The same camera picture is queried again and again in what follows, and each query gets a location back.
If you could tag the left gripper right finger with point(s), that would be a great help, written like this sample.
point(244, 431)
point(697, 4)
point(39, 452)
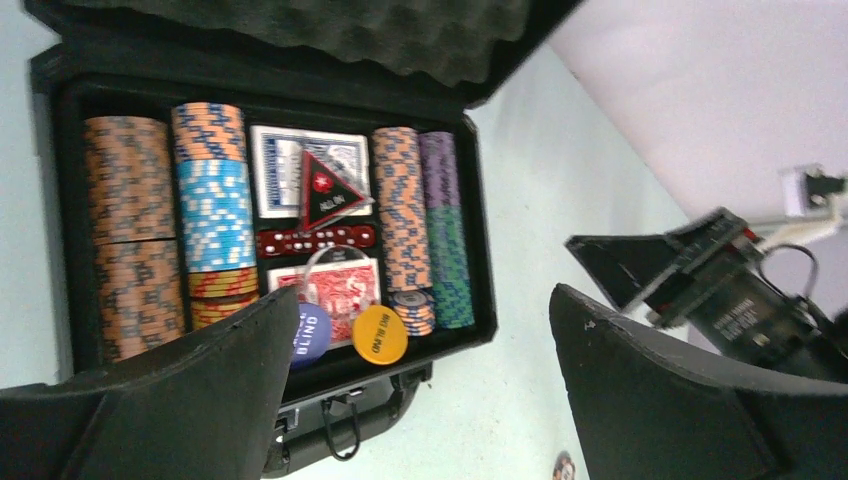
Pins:
point(649, 406)

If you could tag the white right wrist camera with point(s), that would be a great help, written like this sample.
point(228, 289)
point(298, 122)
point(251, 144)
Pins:
point(812, 197)

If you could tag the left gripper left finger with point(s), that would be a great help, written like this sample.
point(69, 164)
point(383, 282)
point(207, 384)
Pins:
point(200, 407)

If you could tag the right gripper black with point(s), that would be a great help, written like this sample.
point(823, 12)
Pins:
point(710, 274)

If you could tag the black poker set case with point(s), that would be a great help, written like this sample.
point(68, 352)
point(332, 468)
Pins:
point(273, 224)

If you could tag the brown teal chip stack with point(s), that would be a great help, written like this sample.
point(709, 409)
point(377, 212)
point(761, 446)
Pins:
point(133, 226)

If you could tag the yellow round button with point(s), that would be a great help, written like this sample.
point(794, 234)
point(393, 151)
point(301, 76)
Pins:
point(379, 335)

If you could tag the poker chip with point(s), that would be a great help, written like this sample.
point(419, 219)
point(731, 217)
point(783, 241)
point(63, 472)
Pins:
point(416, 310)
point(564, 467)

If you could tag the orange blue chip stack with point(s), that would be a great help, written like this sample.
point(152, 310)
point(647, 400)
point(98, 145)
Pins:
point(216, 210)

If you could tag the black triangular all-in marker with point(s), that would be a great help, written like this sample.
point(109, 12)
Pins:
point(325, 197)

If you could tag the blue small blind button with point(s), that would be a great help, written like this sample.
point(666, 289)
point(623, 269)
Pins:
point(313, 337)

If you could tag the blue playing card deck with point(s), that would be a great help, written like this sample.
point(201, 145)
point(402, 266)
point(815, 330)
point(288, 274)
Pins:
point(277, 164)

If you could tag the red die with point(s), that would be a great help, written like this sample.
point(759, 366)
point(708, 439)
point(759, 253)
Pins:
point(268, 244)
point(338, 236)
point(314, 241)
point(288, 243)
point(362, 236)

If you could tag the clear round dealer button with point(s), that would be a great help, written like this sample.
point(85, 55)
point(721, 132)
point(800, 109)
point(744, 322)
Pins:
point(340, 280)

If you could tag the purple chip stack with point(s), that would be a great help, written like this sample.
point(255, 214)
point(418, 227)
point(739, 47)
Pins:
point(439, 169)

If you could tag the pink brown chip stack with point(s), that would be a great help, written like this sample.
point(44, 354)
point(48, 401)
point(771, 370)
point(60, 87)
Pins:
point(401, 208)

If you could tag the red playing card deck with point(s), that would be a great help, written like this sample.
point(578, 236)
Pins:
point(341, 325)

